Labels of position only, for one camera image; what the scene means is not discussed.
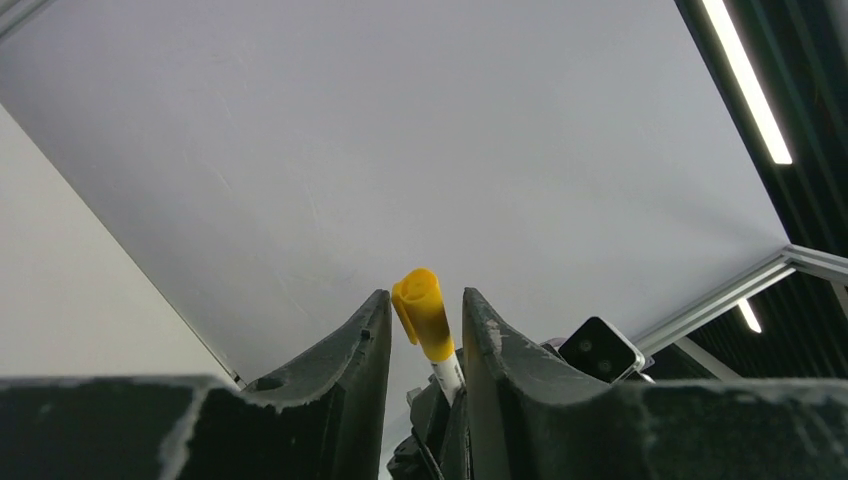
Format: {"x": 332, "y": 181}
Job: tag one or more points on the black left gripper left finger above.
{"x": 319, "y": 416}

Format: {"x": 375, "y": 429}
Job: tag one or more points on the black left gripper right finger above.
{"x": 532, "y": 416}

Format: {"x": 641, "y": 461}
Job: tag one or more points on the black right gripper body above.
{"x": 439, "y": 445}

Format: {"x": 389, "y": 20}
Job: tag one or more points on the white marker pen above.
{"x": 450, "y": 377}

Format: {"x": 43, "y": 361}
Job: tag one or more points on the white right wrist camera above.
{"x": 599, "y": 350}

